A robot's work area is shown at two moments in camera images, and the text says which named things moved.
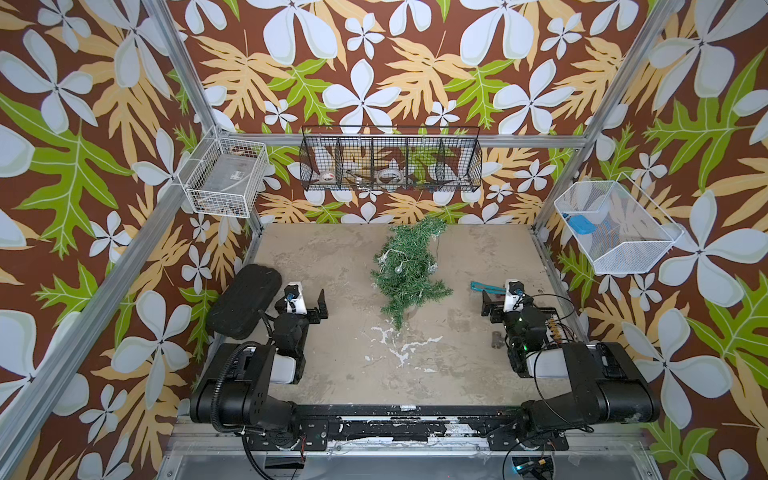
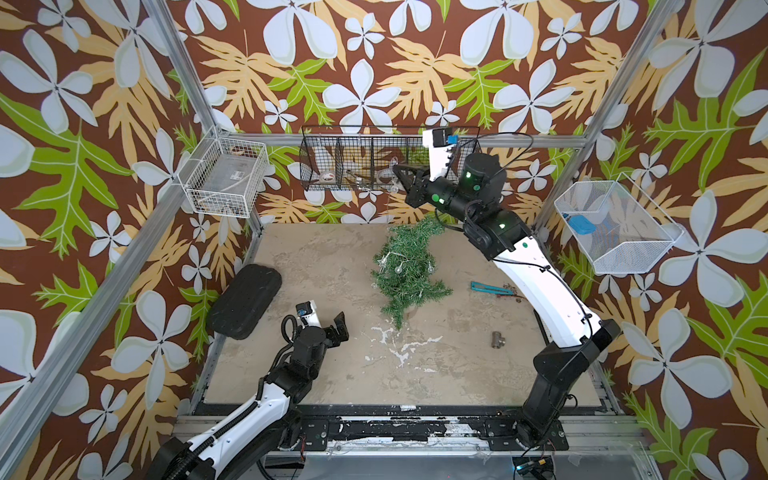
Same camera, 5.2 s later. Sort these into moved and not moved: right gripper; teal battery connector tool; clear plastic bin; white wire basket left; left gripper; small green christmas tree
Moved: left gripper; right gripper
Not moved: small green christmas tree; teal battery connector tool; clear plastic bin; white wire basket left
